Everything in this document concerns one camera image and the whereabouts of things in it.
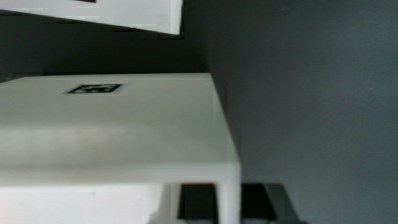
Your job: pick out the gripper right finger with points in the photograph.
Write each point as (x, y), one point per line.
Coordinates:
(285, 215)

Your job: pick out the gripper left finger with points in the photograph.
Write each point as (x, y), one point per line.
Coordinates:
(165, 216)

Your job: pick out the white drawer tray with tag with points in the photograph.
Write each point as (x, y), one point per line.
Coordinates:
(106, 134)

